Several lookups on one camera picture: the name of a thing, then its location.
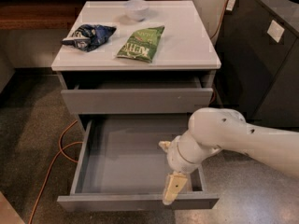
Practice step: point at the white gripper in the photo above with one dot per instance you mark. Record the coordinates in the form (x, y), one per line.
(175, 160)

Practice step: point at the grey drawer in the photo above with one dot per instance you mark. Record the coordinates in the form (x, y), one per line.
(138, 97)
(122, 168)

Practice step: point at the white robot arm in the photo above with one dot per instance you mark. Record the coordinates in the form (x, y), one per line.
(212, 130)

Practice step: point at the grey top drawer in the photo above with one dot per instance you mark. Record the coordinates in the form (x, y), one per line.
(138, 97)

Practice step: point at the grey drawer cabinet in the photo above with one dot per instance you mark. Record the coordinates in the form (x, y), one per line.
(185, 49)

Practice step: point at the green chip bag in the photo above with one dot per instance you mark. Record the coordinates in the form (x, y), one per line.
(142, 44)

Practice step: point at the dark grey bin cabinet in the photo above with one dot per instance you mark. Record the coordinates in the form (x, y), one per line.
(260, 77)

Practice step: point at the blue chip bag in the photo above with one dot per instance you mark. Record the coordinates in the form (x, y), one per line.
(89, 37)

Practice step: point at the white bowl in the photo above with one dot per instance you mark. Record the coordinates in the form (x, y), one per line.
(136, 10)

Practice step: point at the white label sticker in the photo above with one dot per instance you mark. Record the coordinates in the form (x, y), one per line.
(275, 30)

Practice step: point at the white cable tag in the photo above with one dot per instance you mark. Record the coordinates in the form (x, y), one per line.
(230, 5)

